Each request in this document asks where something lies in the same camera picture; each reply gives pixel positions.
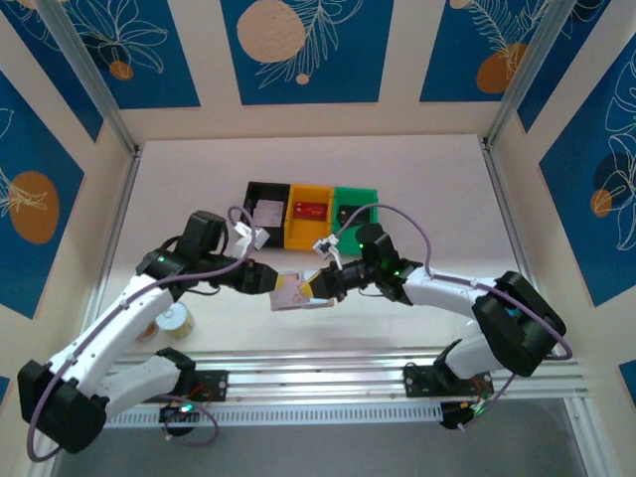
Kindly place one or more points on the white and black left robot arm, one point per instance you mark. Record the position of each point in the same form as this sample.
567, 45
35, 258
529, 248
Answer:
114, 323

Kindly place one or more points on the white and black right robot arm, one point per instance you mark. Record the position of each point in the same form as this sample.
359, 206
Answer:
447, 288

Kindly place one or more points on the black card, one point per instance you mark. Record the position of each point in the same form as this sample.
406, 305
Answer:
348, 213

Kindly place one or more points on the red printed card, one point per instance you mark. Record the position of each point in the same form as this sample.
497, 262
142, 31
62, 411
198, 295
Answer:
310, 210

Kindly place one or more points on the yellow plastic bin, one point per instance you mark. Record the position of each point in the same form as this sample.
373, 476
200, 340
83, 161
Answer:
308, 233

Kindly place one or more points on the black plastic bin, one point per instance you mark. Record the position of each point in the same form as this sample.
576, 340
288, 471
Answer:
248, 199

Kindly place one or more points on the green plastic bin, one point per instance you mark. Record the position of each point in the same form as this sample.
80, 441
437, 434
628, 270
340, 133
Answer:
355, 194

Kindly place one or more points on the black controller board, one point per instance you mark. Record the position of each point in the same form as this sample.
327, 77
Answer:
176, 415
452, 417

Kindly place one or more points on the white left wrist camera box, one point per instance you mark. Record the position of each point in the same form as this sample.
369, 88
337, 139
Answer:
246, 238

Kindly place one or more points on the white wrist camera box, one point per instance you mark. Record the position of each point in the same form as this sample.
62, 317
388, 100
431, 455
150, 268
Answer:
325, 245
246, 238

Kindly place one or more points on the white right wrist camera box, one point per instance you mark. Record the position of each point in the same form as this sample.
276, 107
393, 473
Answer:
325, 245

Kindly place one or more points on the aluminium mounting rail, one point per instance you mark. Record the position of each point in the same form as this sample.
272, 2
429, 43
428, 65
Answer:
323, 377

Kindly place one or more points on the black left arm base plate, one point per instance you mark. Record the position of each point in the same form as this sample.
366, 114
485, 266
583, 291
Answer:
216, 385

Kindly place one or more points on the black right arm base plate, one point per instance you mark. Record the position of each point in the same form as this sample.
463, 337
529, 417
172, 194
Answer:
415, 380

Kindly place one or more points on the aluminium table side rail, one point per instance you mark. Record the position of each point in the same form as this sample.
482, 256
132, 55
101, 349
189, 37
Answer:
119, 218
498, 179

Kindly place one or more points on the blue floral wall panel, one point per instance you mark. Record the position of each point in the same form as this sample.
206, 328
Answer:
49, 84
447, 74
571, 59
348, 74
49, 278
571, 238
149, 74

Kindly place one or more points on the aluminium frame post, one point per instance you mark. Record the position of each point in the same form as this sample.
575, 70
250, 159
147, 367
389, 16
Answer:
90, 74
528, 74

